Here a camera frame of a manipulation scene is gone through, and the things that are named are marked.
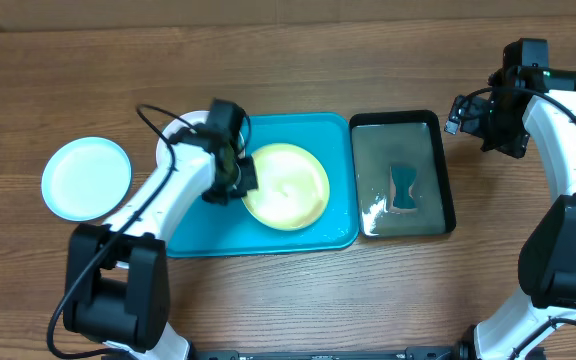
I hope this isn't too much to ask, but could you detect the yellow plate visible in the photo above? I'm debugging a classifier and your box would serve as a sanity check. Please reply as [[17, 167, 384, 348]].
[[243, 143, 331, 231]]

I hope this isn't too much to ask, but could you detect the black water tray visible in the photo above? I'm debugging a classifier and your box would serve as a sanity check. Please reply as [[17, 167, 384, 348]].
[[349, 110, 456, 238]]

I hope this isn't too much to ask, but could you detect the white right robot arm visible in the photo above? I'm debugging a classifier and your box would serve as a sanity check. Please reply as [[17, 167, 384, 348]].
[[445, 38, 576, 359]]

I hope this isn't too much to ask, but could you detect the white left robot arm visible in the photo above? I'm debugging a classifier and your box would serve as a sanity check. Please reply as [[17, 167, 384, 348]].
[[46, 99, 257, 359]]

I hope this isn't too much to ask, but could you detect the light blue plate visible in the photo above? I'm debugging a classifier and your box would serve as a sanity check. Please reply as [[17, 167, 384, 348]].
[[41, 137, 132, 222]]

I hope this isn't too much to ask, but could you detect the teal plastic tray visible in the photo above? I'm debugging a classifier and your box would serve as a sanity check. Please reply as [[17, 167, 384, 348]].
[[167, 112, 359, 258]]

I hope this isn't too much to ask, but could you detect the white plate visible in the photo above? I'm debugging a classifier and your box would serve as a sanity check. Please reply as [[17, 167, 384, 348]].
[[155, 110, 249, 166]]

